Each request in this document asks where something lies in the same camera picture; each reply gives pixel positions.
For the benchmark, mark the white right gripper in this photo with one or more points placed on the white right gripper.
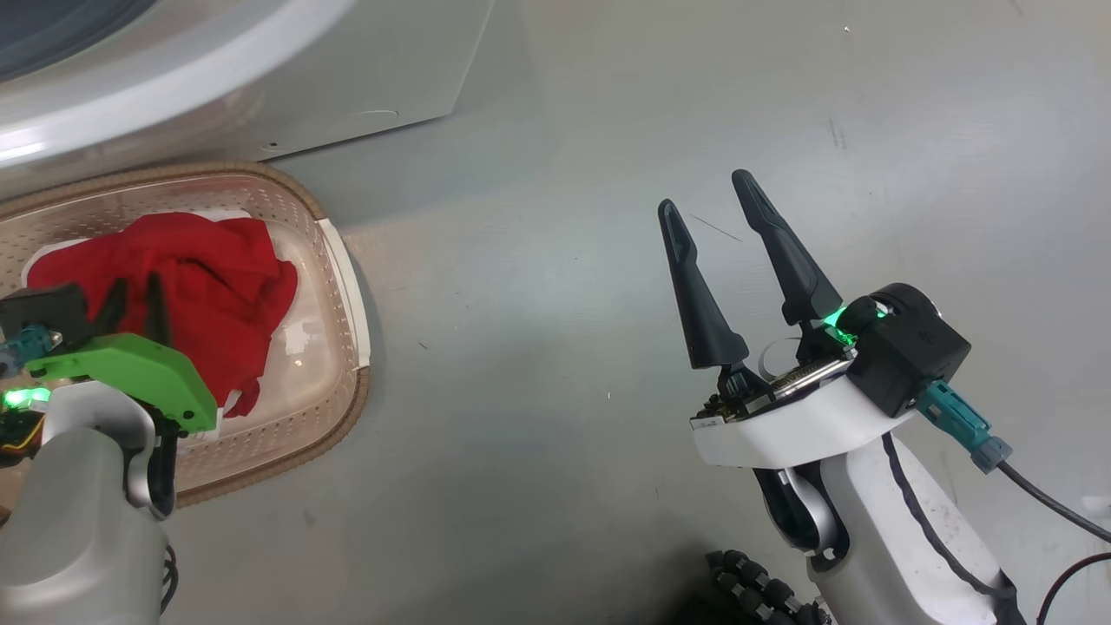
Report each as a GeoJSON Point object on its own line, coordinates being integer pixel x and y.
{"type": "Point", "coordinates": [798, 425]}

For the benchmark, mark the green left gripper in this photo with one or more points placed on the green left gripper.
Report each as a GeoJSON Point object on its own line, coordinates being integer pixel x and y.
{"type": "Point", "coordinates": [139, 369]}

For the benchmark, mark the red and white clothes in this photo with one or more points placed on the red and white clothes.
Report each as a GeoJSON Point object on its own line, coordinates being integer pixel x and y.
{"type": "Point", "coordinates": [200, 286]}

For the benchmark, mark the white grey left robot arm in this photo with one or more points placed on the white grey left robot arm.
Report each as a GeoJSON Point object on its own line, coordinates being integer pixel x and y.
{"type": "Point", "coordinates": [78, 538]}

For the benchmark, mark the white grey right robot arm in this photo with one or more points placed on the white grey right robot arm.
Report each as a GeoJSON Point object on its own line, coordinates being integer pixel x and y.
{"type": "Point", "coordinates": [894, 538]}

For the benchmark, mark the black round right gripper motor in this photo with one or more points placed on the black round right gripper motor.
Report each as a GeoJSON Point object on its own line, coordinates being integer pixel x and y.
{"type": "Point", "coordinates": [907, 295]}

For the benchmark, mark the cream perforated laundry basket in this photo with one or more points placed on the cream perforated laundry basket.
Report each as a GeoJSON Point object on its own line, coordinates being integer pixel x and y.
{"type": "Point", "coordinates": [321, 347]}

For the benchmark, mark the grey rubber door gasket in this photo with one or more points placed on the grey rubber door gasket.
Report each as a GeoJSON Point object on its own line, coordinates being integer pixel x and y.
{"type": "Point", "coordinates": [52, 35]}

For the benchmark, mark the white front-load washing machine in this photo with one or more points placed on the white front-load washing machine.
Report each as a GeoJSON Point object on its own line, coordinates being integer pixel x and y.
{"type": "Point", "coordinates": [347, 69]}

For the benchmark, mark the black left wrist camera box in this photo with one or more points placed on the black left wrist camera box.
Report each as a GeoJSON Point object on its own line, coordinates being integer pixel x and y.
{"type": "Point", "coordinates": [43, 312]}

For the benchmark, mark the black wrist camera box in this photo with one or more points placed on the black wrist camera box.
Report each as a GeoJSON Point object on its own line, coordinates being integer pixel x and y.
{"type": "Point", "coordinates": [911, 356]}
{"type": "Point", "coordinates": [43, 312]}

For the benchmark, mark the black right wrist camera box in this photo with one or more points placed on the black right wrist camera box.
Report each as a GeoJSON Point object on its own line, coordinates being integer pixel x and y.
{"type": "Point", "coordinates": [911, 356]}

